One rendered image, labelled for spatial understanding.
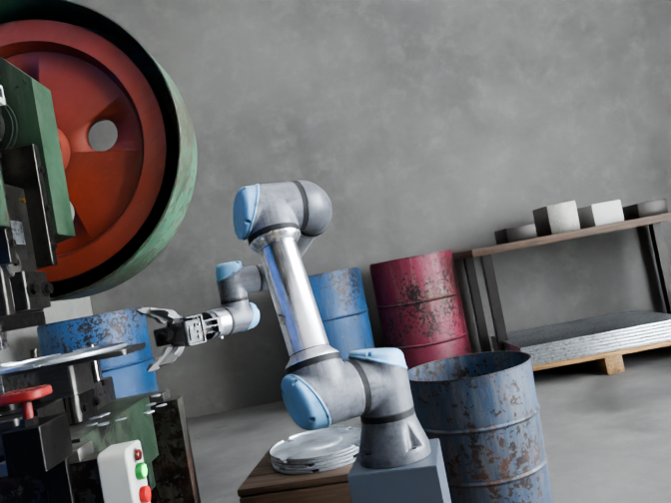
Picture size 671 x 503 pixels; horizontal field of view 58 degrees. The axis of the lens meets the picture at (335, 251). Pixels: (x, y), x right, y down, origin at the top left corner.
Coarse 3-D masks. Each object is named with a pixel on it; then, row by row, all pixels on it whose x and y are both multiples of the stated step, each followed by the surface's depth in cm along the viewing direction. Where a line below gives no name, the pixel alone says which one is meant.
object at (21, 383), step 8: (0, 376) 121; (16, 376) 126; (24, 376) 129; (32, 376) 132; (0, 384) 121; (8, 384) 123; (16, 384) 126; (24, 384) 129; (32, 384) 132; (0, 392) 121
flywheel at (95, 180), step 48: (0, 48) 165; (48, 48) 167; (96, 48) 165; (96, 96) 168; (144, 96) 164; (144, 144) 163; (96, 192) 167; (144, 192) 163; (96, 240) 164; (144, 240) 172
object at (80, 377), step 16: (112, 352) 121; (128, 352) 123; (32, 368) 121; (48, 368) 121; (64, 368) 123; (80, 368) 127; (64, 384) 123; (80, 384) 126; (80, 400) 124; (96, 400) 130; (80, 416) 124
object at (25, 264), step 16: (16, 192) 134; (16, 208) 132; (16, 224) 131; (16, 240) 130; (16, 256) 126; (32, 256) 135; (0, 272) 122; (16, 272) 124; (32, 272) 128; (0, 288) 122; (16, 288) 124; (32, 288) 125; (48, 288) 131; (0, 304) 122; (16, 304) 124; (32, 304) 125; (48, 304) 132
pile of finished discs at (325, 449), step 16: (304, 432) 186; (320, 432) 184; (336, 432) 181; (352, 432) 177; (272, 448) 175; (288, 448) 173; (304, 448) 169; (320, 448) 167; (336, 448) 164; (352, 448) 164; (288, 464) 164; (304, 464) 159; (320, 464) 158; (336, 464) 161
